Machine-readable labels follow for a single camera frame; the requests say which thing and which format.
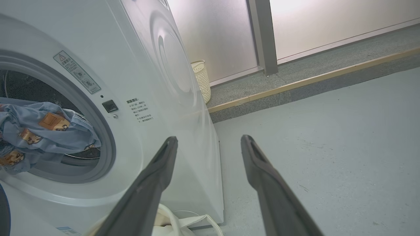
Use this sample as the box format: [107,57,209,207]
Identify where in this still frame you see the cream woven plastic basket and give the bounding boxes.
[191,60,211,104]

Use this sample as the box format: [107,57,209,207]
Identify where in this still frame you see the white washing machine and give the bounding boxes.
[0,0,225,236]

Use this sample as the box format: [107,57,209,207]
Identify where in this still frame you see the light blue printed garment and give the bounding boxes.
[0,102,102,174]

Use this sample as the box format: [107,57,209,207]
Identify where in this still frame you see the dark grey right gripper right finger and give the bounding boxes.
[241,134,325,236]

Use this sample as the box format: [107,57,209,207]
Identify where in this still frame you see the stainless steel washing machine drum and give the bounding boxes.
[0,69,100,161]

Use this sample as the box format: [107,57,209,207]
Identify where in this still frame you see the blue energy label sticker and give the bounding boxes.
[56,226,82,236]

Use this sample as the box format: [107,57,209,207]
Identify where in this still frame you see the cream fabric laundry basket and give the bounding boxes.
[85,203,223,236]

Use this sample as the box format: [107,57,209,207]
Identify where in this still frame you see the round dark glass washer door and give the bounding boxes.
[0,184,11,236]

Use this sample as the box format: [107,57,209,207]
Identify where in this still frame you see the black door latch socket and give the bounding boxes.
[102,100,119,113]

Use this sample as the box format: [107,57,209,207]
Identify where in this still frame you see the grey warning sticker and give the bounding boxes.
[53,50,101,94]

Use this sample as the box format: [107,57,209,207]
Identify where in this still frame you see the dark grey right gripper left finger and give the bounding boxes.
[94,136,179,236]

